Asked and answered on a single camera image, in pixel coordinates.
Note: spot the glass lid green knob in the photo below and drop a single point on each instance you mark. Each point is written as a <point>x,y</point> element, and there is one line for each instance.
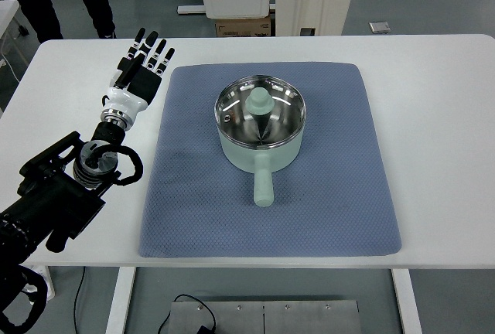
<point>260,112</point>

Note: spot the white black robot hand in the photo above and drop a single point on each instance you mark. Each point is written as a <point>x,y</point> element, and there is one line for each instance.
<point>137,79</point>

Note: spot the blue quilted mat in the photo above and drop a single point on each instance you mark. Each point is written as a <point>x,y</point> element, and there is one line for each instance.
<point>332,200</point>

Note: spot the grey floor socket plate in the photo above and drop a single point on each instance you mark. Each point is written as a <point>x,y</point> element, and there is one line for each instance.
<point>379,27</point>

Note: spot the cardboard box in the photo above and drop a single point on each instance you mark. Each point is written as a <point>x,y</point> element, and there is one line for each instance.
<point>243,27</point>

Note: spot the white table leg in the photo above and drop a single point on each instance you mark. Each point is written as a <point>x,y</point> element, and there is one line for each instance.
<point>405,296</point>
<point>121,301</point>

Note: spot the green pot with handle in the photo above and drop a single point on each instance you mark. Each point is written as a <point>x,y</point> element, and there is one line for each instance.
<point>263,148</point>

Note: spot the metal base plate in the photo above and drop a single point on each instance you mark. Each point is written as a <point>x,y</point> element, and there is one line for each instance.
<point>341,316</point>

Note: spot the white table leg right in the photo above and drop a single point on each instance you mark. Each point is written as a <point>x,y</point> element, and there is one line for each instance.
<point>405,296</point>

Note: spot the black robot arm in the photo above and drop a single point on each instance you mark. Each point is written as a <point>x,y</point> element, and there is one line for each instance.
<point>61,193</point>

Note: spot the white side table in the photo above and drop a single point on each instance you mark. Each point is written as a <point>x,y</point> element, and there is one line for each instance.
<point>9,9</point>

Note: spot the white table leg left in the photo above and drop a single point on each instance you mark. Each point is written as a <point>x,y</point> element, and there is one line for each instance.
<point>121,301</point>

